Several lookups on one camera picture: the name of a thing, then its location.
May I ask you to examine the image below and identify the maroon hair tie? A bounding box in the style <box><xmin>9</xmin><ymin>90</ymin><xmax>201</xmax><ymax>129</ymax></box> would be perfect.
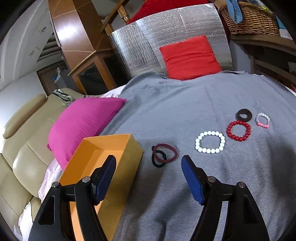
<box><xmin>152</xmin><ymin>143</ymin><xmax>179</xmax><ymax>163</ymax></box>

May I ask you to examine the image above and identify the black hair tie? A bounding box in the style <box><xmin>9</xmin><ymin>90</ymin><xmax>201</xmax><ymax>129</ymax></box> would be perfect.
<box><xmin>151</xmin><ymin>145</ymin><xmax>168</xmax><ymax>168</ymax></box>

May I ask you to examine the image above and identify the red bead bracelet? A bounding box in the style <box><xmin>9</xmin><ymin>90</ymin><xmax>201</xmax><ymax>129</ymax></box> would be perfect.
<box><xmin>226</xmin><ymin>120</ymin><xmax>251</xmax><ymax>142</ymax></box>

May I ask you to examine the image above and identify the pink white bead bracelet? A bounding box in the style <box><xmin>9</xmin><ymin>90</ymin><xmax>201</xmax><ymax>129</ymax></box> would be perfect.
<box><xmin>255</xmin><ymin>112</ymin><xmax>271</xmax><ymax>129</ymax></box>

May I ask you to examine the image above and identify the black scrunchie ring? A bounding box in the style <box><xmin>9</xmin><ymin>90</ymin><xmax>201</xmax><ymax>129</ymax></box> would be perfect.
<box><xmin>235</xmin><ymin>108</ymin><xmax>253</xmax><ymax>122</ymax></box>

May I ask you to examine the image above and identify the orange cardboard box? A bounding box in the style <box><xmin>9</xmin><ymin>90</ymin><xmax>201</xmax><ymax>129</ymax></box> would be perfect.
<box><xmin>60</xmin><ymin>134</ymin><xmax>144</xmax><ymax>240</ymax></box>

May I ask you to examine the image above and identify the beige leather sofa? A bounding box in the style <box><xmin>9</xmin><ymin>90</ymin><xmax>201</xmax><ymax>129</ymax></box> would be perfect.
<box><xmin>1</xmin><ymin>94</ymin><xmax>67</xmax><ymax>231</ymax></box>

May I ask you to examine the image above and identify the grey blanket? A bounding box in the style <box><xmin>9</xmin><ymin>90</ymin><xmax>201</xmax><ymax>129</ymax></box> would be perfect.
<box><xmin>102</xmin><ymin>71</ymin><xmax>295</xmax><ymax>240</ymax></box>

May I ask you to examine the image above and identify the pink pillow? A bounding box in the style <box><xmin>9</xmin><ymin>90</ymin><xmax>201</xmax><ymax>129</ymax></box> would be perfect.
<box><xmin>47</xmin><ymin>97</ymin><xmax>126</xmax><ymax>170</ymax></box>

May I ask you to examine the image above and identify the patterned cloth on sofa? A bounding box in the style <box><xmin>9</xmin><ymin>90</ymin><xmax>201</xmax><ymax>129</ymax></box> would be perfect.
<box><xmin>53</xmin><ymin>89</ymin><xmax>76</xmax><ymax>106</ymax></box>

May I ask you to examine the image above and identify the red pillow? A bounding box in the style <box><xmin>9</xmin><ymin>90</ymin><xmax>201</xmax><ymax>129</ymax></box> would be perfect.
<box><xmin>159</xmin><ymin>35</ymin><xmax>222</xmax><ymax>81</ymax></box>

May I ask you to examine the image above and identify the wooden cabinet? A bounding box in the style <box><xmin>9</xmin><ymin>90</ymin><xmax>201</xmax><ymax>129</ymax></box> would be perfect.
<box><xmin>48</xmin><ymin>0</ymin><xmax>117</xmax><ymax>94</ymax></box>

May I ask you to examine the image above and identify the wooden shelf table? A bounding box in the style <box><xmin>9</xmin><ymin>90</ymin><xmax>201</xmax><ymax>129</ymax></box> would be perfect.
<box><xmin>230</xmin><ymin>35</ymin><xmax>295</xmax><ymax>92</ymax></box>

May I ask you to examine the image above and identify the silver foil insulation panel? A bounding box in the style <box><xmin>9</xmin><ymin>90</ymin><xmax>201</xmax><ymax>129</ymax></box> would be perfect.
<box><xmin>110</xmin><ymin>4</ymin><xmax>233</xmax><ymax>78</ymax></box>

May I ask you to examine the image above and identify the wooden stair railing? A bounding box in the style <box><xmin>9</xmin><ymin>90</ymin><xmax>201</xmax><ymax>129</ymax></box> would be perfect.
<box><xmin>100</xmin><ymin>0</ymin><xmax>132</xmax><ymax>37</ymax></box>

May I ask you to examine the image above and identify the wicker basket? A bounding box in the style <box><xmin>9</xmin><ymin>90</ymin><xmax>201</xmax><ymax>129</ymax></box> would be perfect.
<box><xmin>218</xmin><ymin>1</ymin><xmax>280</xmax><ymax>37</ymax></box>

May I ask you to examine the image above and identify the blue cloth in basket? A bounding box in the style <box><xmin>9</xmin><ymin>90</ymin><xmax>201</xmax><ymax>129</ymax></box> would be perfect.
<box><xmin>226</xmin><ymin>0</ymin><xmax>243</xmax><ymax>24</ymax></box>

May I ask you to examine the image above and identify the red cloth on railing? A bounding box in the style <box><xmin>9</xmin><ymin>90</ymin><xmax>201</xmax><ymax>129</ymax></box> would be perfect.
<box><xmin>127</xmin><ymin>0</ymin><xmax>209</xmax><ymax>24</ymax></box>

